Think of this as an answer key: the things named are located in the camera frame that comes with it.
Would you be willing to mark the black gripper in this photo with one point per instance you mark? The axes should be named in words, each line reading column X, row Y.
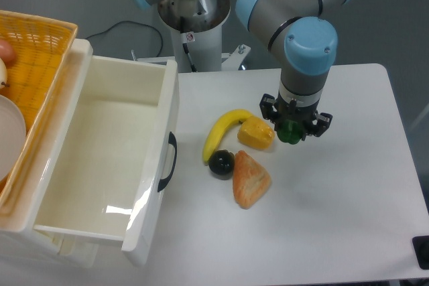
column 278, row 111

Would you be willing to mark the green pepper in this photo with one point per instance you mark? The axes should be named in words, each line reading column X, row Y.
column 290, row 132

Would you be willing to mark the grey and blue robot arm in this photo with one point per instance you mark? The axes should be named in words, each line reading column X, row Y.
column 293, row 31

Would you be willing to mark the yellow pepper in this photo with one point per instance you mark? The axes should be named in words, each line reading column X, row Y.
column 256, row 133

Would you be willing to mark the open white drawer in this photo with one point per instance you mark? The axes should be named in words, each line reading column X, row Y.
column 116, row 148

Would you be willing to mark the white drawer cabinet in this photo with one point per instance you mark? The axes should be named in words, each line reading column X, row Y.
column 35, row 221

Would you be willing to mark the yellow banana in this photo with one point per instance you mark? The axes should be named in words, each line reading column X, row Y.
column 220, row 128

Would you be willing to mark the orange bread slice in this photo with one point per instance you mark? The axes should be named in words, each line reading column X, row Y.
column 250, row 180

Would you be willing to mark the black round fruit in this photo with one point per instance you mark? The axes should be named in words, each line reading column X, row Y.
column 222, row 163

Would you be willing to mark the black table corner device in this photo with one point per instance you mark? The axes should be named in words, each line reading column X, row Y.
column 421, row 249

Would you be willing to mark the yellow woven basket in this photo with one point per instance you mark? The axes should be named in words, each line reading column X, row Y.
column 42, row 45

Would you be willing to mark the white bowl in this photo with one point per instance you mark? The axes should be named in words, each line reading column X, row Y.
column 13, row 135

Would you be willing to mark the red apple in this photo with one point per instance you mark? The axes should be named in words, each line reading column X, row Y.
column 7, row 53

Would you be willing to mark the pale yellow pear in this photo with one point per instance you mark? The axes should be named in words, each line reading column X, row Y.
column 3, row 74

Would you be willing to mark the black drawer handle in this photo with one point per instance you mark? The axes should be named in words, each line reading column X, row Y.
column 170, row 163

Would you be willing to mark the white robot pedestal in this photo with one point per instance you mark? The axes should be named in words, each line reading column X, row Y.
column 196, row 33

